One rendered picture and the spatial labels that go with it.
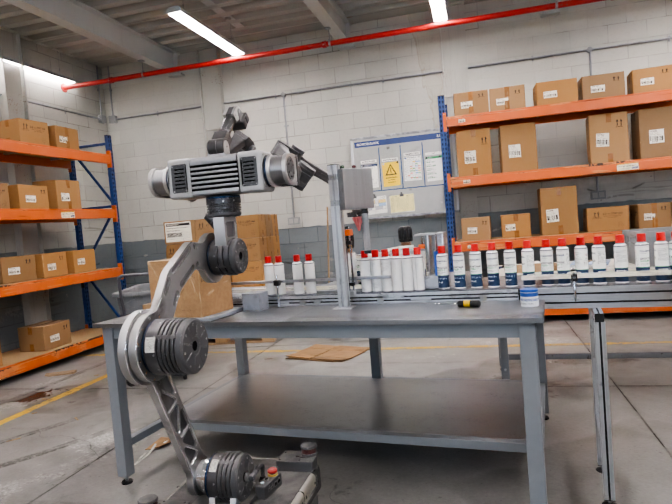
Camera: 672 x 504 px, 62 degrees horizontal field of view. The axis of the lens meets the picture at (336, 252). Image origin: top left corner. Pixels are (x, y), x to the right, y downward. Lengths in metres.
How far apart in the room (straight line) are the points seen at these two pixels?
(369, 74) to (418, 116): 0.82
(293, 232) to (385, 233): 1.23
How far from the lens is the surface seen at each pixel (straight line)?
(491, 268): 2.58
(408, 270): 2.64
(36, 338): 6.44
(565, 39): 7.36
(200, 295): 2.62
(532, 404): 2.26
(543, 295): 2.55
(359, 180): 2.61
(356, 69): 7.41
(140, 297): 4.90
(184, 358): 1.78
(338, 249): 2.59
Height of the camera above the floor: 1.23
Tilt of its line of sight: 3 degrees down
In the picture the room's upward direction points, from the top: 5 degrees counter-clockwise
